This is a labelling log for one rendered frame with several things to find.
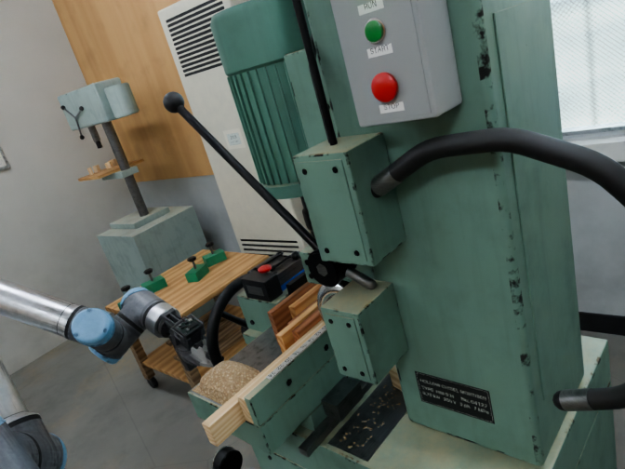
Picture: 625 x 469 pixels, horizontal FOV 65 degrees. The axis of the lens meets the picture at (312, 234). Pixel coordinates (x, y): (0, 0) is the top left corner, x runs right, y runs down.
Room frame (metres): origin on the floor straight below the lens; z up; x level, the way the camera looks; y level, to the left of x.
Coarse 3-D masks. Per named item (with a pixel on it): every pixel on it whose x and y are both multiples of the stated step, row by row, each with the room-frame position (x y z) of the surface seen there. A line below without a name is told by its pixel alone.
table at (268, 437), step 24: (264, 336) 0.90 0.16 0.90; (240, 360) 0.84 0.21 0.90; (264, 360) 0.81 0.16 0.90; (336, 360) 0.76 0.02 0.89; (312, 384) 0.72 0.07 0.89; (216, 408) 0.72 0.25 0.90; (288, 408) 0.67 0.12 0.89; (312, 408) 0.71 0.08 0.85; (240, 432) 0.68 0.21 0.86; (264, 432) 0.63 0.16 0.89; (288, 432) 0.66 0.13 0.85
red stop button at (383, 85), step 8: (384, 72) 0.51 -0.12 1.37; (376, 80) 0.52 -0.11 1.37; (384, 80) 0.51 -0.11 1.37; (392, 80) 0.50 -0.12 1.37; (376, 88) 0.52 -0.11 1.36; (384, 88) 0.51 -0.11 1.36; (392, 88) 0.50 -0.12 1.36; (376, 96) 0.52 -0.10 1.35; (384, 96) 0.51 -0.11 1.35; (392, 96) 0.51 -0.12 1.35
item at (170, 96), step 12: (168, 96) 0.85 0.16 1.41; (180, 96) 0.86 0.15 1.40; (168, 108) 0.85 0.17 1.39; (180, 108) 0.84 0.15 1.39; (192, 120) 0.83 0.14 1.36; (204, 132) 0.81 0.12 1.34; (216, 144) 0.80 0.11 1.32; (228, 156) 0.78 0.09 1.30; (240, 168) 0.77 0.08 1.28; (252, 180) 0.76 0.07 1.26; (264, 192) 0.74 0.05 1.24; (276, 204) 0.73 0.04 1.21; (288, 216) 0.71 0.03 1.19; (300, 228) 0.70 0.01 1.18; (312, 240) 0.69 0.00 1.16; (312, 252) 0.66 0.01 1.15; (312, 264) 0.67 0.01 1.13; (324, 264) 0.65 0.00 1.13; (336, 264) 0.64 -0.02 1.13; (348, 264) 0.65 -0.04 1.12; (324, 276) 0.65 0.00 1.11; (336, 276) 0.64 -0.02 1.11; (348, 276) 0.64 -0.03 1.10; (360, 276) 0.63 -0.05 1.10; (372, 288) 0.62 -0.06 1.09
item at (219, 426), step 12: (288, 348) 0.77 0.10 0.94; (276, 360) 0.74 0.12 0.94; (228, 408) 0.65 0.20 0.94; (240, 408) 0.66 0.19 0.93; (216, 420) 0.63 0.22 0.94; (228, 420) 0.64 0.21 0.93; (240, 420) 0.65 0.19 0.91; (216, 432) 0.62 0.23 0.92; (228, 432) 0.63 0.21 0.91; (216, 444) 0.62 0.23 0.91
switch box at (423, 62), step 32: (352, 0) 0.53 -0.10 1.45; (384, 0) 0.51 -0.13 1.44; (416, 0) 0.48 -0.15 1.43; (352, 32) 0.54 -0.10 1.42; (416, 32) 0.49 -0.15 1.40; (448, 32) 0.52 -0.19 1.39; (352, 64) 0.55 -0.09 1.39; (384, 64) 0.52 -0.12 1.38; (416, 64) 0.49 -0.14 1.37; (448, 64) 0.51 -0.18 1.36; (352, 96) 0.56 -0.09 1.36; (416, 96) 0.50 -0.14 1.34; (448, 96) 0.50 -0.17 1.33
